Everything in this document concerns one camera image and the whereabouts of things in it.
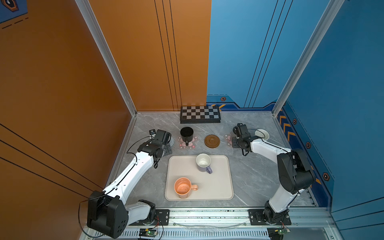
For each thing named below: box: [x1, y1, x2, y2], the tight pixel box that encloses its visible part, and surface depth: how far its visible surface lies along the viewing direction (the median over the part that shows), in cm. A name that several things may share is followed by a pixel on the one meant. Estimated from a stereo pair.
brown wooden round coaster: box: [204, 134, 221, 149], surface depth 104 cm
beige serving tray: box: [165, 155, 234, 201], surface depth 88 cm
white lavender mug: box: [196, 153, 213, 174], surface depth 88 cm
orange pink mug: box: [174, 177, 198, 199], surface depth 80 cm
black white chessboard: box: [180, 105, 221, 124], surface depth 118 cm
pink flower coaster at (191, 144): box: [176, 135, 199, 149], surface depth 103 cm
